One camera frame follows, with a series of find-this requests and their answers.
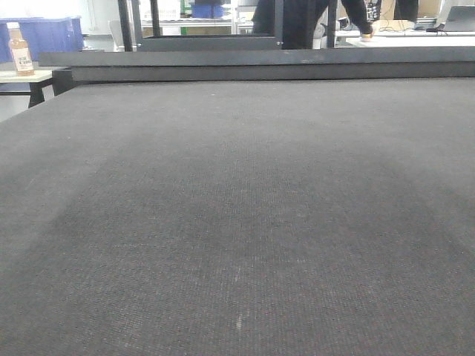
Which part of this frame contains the person in black clothes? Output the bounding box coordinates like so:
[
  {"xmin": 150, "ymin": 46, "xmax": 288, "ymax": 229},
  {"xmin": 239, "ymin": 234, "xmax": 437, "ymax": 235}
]
[{"xmin": 252, "ymin": 0, "xmax": 420, "ymax": 50}]

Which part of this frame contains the blue storage crate left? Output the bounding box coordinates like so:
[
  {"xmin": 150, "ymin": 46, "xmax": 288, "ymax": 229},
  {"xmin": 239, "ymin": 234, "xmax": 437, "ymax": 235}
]
[{"xmin": 1, "ymin": 16, "xmax": 84, "ymax": 63}]

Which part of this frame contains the grey laptop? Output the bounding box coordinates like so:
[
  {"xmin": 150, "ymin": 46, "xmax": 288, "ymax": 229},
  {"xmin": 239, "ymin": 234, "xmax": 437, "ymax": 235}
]
[{"xmin": 443, "ymin": 5, "xmax": 475, "ymax": 32}]

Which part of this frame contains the black metal rack frame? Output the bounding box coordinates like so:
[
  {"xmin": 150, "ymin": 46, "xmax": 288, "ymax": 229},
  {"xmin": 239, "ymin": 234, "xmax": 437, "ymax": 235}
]
[{"xmin": 117, "ymin": 0, "xmax": 338, "ymax": 53}]

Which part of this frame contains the white work desk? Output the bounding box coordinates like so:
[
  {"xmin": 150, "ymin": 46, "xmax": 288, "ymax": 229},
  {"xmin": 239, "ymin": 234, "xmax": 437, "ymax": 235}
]
[{"xmin": 335, "ymin": 30, "xmax": 474, "ymax": 47}]

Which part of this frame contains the light side table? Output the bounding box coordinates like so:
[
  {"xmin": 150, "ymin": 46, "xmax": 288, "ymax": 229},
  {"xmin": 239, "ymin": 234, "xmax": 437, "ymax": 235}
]
[{"xmin": 1, "ymin": 70, "xmax": 53, "ymax": 108}]

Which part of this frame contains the orange drink bottle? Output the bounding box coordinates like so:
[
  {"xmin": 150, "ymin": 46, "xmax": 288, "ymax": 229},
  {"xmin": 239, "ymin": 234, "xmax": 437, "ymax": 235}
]
[{"xmin": 7, "ymin": 22, "xmax": 35, "ymax": 76}]

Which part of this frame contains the black raised table ledge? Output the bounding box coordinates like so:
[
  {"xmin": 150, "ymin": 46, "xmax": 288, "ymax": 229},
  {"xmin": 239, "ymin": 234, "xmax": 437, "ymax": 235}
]
[{"xmin": 39, "ymin": 46, "xmax": 474, "ymax": 82}]

